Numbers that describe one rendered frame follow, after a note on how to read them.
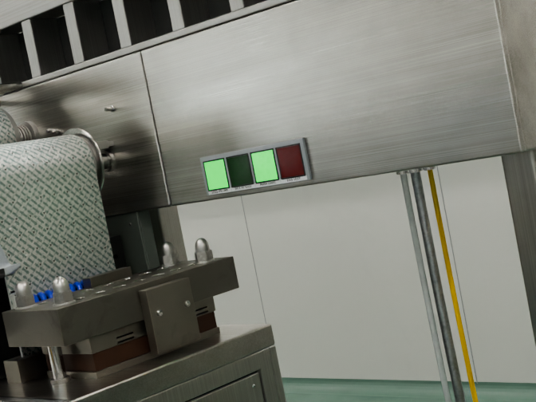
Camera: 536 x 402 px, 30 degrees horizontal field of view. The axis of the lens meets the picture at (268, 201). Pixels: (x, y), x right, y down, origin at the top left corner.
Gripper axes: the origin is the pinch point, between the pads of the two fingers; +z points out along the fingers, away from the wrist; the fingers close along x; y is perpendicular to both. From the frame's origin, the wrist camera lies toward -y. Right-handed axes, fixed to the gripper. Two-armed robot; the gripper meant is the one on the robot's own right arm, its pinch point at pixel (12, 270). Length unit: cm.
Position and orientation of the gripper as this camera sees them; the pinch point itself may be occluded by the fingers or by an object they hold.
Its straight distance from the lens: 180.2
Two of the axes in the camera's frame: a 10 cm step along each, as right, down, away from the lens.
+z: 6.6, -1.7, 7.3
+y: -1.9, -9.8, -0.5
